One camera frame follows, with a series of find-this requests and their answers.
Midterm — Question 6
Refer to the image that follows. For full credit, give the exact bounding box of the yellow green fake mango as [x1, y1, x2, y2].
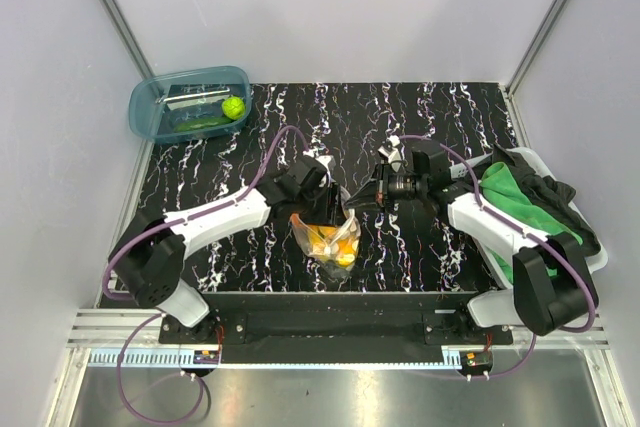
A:
[335, 253, 356, 269]

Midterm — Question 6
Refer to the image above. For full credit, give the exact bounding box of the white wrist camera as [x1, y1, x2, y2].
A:
[378, 135, 404, 172]
[303, 149, 336, 179]

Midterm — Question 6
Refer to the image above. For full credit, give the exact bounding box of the green fake lime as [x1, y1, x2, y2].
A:
[221, 96, 246, 121]

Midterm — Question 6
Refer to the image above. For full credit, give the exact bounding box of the black cloth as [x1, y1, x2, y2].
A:
[491, 145, 601, 257]

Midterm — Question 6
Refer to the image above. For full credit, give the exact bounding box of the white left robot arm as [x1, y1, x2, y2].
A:
[104, 153, 345, 343]

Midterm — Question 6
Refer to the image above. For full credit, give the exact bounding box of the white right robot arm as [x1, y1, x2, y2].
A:
[346, 138, 599, 344]

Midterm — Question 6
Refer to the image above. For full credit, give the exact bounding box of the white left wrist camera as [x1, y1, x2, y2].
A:
[303, 149, 336, 179]

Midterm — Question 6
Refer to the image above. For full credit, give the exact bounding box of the green cloth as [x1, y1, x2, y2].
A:
[477, 160, 584, 288]

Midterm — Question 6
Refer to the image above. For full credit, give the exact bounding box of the yellow fake fruit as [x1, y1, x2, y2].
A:
[332, 237, 359, 258]

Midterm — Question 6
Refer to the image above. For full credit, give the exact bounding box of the clear polka dot zip bag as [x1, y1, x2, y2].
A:
[290, 182, 361, 279]

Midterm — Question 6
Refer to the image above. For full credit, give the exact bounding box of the blue transparent plastic container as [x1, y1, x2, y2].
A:
[128, 66, 252, 145]

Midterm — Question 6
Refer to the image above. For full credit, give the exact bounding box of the dark green fake cucumber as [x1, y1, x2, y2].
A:
[174, 117, 232, 132]

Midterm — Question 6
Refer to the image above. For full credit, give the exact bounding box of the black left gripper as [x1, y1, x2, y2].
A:
[296, 181, 344, 228]

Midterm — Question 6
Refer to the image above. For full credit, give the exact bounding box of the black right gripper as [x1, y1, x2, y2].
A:
[344, 161, 427, 215]

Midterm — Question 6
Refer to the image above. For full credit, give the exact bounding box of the white laundry basket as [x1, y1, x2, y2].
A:
[449, 146, 609, 297]

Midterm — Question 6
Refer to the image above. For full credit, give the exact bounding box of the yellow fake banana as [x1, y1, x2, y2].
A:
[309, 225, 339, 250]

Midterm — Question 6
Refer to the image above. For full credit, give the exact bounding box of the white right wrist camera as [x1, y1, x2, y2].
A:
[378, 135, 404, 172]

